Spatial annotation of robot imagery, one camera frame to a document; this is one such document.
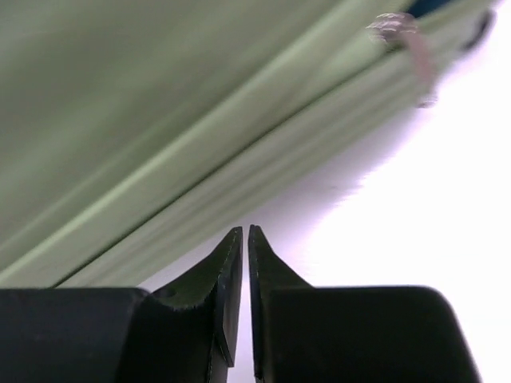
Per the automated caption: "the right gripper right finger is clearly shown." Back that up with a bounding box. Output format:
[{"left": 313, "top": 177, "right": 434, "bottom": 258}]
[{"left": 248, "top": 225, "right": 315, "bottom": 379}]

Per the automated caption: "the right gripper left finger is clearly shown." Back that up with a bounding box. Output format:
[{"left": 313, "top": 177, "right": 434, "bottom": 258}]
[{"left": 153, "top": 227, "right": 244, "bottom": 367}]

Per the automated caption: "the green hard-shell suitcase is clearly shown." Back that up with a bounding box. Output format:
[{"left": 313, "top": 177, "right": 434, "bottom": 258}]
[{"left": 1, "top": 1, "right": 491, "bottom": 287}]

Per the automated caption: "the metal zipper pull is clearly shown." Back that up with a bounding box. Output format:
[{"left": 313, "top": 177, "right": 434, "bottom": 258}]
[{"left": 366, "top": 12, "right": 437, "bottom": 109}]

